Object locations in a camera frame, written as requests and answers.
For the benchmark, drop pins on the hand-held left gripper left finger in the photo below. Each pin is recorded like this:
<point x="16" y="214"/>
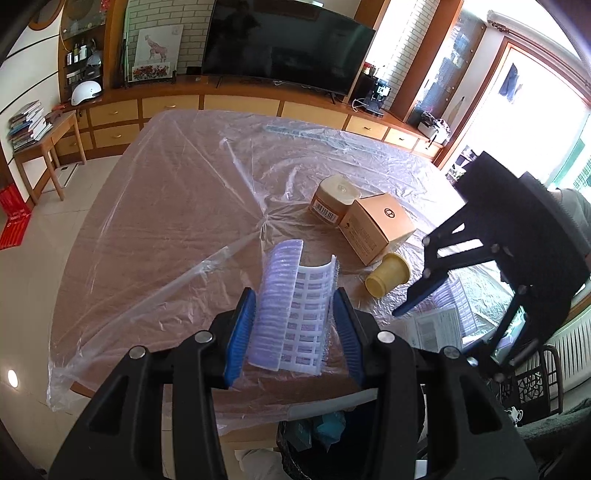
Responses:
<point x="240" y="337"/>

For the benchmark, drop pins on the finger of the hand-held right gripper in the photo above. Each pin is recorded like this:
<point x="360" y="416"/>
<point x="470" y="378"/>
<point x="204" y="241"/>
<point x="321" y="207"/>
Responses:
<point x="515" y="318"/>
<point x="420" y="295"/>

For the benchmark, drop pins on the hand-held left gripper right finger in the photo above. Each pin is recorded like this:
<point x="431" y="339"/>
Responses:
<point x="348" y="337"/>

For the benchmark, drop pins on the white-backed pill blister sheet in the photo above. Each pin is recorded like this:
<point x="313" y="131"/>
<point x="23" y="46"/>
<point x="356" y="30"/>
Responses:
<point x="309" y="323"/>

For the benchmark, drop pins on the black trash bin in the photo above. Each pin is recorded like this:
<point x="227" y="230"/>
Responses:
<point x="295" y="461"/>

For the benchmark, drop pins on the white paper leaflet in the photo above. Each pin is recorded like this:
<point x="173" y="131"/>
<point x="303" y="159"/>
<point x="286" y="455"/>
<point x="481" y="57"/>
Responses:
<point x="436" y="330"/>

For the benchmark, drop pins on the flat pill blister sheet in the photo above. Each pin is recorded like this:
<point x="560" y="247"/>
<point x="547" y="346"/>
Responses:
<point x="459" y="304"/>

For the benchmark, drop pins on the person's gray shirt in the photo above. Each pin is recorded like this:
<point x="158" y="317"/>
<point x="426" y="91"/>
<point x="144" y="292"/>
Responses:
<point x="575" y="212"/>

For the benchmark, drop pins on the white radiator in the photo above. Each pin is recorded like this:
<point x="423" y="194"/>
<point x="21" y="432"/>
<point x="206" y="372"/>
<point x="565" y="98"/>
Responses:
<point x="572" y="355"/>

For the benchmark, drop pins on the dark carved wooden chair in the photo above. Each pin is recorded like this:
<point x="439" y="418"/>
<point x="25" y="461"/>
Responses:
<point x="535" y="387"/>

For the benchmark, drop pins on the brown cardboard box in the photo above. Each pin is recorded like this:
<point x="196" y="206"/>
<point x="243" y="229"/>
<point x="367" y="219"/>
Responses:
<point x="376" y="228"/>

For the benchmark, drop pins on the teal packet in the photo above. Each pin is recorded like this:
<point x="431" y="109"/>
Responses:
<point x="330" y="424"/>

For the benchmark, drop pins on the white plastic bag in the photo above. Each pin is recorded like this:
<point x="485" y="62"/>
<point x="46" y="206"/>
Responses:
<point x="256" y="466"/>

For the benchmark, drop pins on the tan lidded jar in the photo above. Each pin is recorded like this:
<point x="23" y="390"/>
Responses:
<point x="332" y="198"/>

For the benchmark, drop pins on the dark green cushion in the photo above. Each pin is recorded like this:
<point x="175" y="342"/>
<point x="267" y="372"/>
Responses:
<point x="558" y="443"/>

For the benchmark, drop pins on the clear plastic table cover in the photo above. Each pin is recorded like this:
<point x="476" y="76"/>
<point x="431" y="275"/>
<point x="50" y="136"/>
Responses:
<point x="175" y="207"/>

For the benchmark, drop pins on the white device on sideboard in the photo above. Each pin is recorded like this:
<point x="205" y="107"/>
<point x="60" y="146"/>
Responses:
<point x="434" y="128"/>

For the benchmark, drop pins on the hanging dark clothes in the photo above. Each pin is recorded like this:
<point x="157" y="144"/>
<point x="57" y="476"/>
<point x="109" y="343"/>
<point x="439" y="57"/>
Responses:
<point x="510" y="81"/>

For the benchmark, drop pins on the tall wooden bookcase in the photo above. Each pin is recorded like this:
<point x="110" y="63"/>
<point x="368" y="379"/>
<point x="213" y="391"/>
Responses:
<point x="448" y="64"/>

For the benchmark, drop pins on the black coffee machine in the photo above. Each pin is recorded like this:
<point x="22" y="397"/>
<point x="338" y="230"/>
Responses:
<point x="378" y="97"/>

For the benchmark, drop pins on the wooden sideboard with drawers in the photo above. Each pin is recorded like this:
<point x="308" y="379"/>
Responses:
<point x="240" y="106"/>

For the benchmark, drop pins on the white floor scale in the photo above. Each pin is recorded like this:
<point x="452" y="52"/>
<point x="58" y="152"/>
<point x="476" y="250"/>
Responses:
<point x="67" y="175"/>

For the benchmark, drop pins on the red shopping bag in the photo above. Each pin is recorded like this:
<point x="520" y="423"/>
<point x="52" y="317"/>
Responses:
<point x="11" y="221"/>

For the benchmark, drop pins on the small wooden side desk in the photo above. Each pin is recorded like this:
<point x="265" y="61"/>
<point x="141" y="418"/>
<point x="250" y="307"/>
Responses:
<point x="55" y="134"/>

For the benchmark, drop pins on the red flower painting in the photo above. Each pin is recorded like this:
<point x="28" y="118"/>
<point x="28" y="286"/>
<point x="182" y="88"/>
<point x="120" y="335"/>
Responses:
<point x="151" y="73"/>

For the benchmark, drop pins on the black flat television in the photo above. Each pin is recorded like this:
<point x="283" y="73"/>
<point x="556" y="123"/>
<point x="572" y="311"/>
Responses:
<point x="286" y="41"/>

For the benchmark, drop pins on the white helmet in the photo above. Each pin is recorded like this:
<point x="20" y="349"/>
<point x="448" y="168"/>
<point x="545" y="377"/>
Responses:
<point x="85" y="92"/>

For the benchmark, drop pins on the stack of books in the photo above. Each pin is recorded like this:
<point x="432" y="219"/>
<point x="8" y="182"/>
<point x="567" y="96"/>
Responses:
<point x="27" y="127"/>

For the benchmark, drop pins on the giraffe painting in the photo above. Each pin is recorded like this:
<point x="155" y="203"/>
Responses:
<point x="157" y="46"/>

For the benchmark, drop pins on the dark helmet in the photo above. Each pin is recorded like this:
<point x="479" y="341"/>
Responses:
<point x="93" y="61"/>

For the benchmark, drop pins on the glass display cabinet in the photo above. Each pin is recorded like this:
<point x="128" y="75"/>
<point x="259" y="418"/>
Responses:
<point x="83" y="27"/>

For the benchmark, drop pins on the round framed wall picture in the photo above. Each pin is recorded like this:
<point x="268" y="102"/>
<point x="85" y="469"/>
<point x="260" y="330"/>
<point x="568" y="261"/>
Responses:
<point x="46" y="11"/>

